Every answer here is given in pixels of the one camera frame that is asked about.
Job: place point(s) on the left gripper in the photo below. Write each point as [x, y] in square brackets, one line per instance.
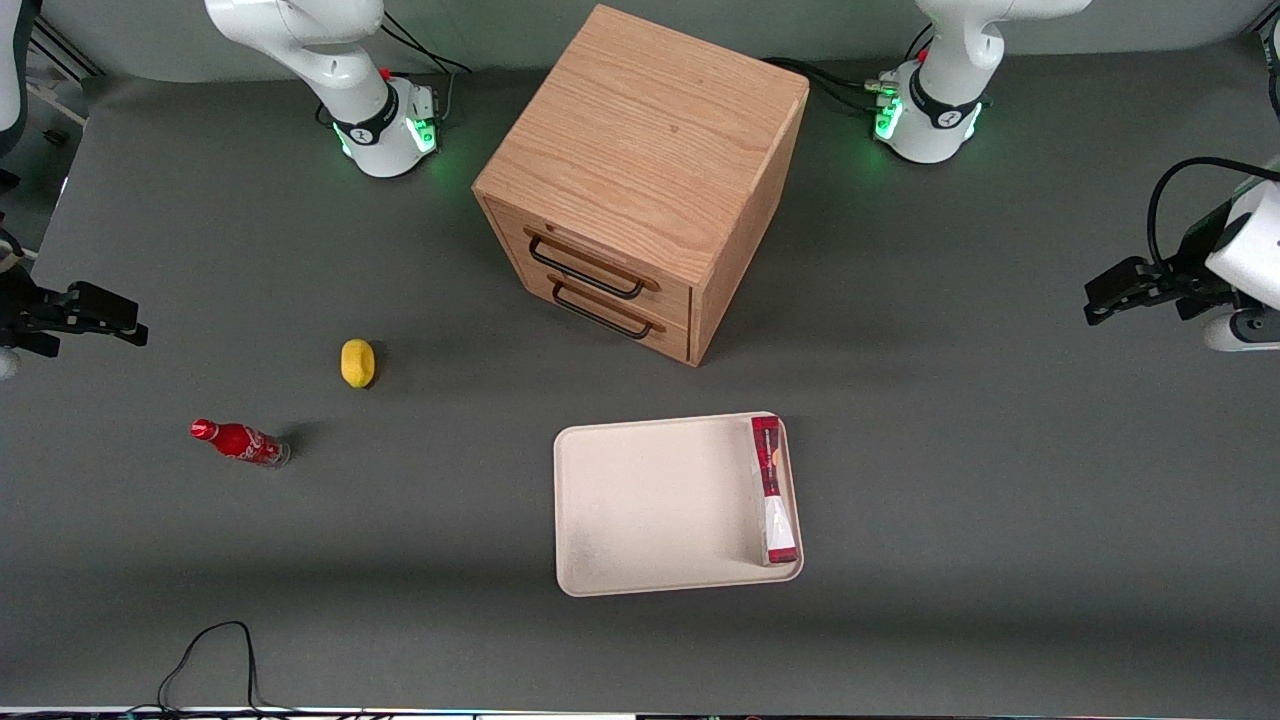
[1187, 274]

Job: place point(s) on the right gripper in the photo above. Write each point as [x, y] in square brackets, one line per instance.
[22, 312]

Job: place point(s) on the red cookie box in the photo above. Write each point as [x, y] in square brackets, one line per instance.
[773, 500]

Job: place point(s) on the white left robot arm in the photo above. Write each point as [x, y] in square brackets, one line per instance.
[935, 120]

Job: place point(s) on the beige rectangular tray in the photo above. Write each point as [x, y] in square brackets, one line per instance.
[650, 505]

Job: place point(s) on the red cola bottle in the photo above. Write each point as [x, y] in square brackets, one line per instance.
[240, 441]

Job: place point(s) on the yellow lemon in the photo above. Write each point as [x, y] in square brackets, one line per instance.
[357, 362]

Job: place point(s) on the dark grey table mat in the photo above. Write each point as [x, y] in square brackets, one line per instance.
[400, 560]

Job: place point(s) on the small wooden drawer front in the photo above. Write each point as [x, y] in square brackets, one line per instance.
[675, 338]

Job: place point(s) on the large wooden drawer front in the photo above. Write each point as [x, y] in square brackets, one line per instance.
[660, 300]

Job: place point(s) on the wooden drawer cabinet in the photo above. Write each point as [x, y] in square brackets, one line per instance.
[650, 130]

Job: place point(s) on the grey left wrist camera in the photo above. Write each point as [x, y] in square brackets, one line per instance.
[1240, 330]

